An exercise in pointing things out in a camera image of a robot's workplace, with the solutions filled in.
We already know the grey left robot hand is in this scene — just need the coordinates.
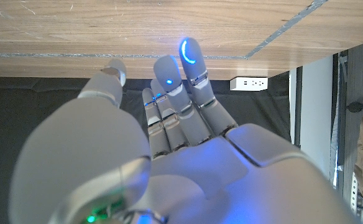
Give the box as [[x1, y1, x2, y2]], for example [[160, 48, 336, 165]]
[[9, 37, 359, 224]]

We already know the white power strip box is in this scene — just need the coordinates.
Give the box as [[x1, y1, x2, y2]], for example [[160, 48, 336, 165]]
[[229, 77, 269, 91]]

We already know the black backdrop stand pole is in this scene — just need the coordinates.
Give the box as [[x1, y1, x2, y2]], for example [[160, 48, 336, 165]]
[[294, 65, 303, 147]]

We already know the black backdrop curtain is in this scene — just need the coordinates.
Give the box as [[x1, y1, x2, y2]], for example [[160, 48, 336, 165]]
[[0, 71, 292, 224]]

